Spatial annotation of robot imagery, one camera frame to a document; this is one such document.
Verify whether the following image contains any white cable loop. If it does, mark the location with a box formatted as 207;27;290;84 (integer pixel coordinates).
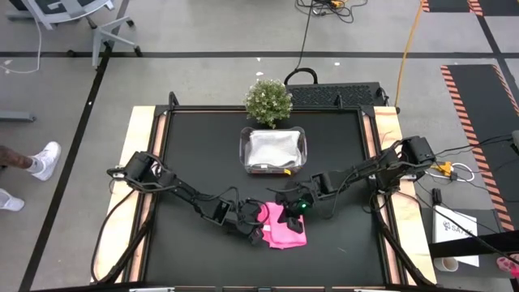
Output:
450;161;476;183

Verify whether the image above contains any beige tape roll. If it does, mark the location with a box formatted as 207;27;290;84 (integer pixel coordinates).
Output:
433;255;460;273

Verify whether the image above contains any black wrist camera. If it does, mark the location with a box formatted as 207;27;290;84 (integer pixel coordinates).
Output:
314;172;340;195
208;198;236;226

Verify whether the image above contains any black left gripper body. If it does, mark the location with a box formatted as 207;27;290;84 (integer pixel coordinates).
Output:
233;200;264;236

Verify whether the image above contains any white printed booklet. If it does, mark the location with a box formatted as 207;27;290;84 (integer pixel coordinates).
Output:
431;204;480;268

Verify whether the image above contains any black aluminium table frame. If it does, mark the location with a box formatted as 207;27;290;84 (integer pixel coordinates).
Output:
91;91;437;292

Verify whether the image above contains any white floor cable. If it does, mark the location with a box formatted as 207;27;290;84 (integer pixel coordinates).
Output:
0;18;43;75

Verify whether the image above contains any black perforated computer case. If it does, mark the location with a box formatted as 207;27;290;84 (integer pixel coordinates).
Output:
283;82;386;109

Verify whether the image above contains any small orange striped floor mat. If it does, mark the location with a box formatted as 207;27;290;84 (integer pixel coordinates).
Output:
420;0;519;17

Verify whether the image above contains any pink microfiber towel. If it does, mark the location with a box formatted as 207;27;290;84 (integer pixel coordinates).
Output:
257;201;308;250

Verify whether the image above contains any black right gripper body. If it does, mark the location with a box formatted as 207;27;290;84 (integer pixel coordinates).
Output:
275;188;321;216

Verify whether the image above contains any person's leg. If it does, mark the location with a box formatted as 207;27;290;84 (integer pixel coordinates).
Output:
0;144;36;170

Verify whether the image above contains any artificial green potted plant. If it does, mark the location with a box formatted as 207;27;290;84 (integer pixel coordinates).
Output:
244;78;294;129

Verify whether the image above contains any pink object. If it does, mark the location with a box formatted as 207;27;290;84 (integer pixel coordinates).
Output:
496;254;519;280

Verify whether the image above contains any black bar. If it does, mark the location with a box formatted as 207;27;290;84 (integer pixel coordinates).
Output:
428;230;519;260

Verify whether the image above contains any yellow plug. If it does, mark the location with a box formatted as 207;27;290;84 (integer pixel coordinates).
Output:
435;161;454;178

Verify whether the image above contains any black hanging cable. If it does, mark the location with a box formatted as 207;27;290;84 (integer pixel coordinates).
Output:
295;0;314;72

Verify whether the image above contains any person's foot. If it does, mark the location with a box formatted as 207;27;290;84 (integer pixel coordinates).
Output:
31;140;62;182
0;188;25;213

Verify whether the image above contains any grey desk foot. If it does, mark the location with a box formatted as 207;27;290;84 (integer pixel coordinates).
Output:
0;109;36;122

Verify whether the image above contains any yellow hanging cable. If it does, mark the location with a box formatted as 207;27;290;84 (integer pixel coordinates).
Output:
394;0;425;108

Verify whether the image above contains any grey office chair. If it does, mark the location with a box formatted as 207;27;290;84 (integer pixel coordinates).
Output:
6;0;143;68

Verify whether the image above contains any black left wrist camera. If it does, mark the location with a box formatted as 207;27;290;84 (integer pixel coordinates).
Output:
208;198;236;226

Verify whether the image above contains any black floor cable bundle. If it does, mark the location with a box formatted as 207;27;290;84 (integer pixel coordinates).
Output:
294;0;369;24

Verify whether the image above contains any black cable loop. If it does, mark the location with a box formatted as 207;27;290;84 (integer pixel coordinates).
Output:
282;67;320;87

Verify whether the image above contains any clear plastic bin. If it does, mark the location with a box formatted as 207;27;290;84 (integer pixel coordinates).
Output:
238;126;308;175

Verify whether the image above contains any large orange striped floor mat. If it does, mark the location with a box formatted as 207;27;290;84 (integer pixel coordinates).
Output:
440;63;519;232

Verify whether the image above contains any wooden table side board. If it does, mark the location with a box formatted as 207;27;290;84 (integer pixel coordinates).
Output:
92;105;157;283
372;105;438;285

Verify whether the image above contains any grey waffle towel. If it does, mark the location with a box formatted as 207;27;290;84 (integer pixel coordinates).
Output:
247;129;304;168

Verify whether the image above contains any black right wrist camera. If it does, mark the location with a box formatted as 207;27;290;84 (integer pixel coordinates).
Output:
314;172;340;195

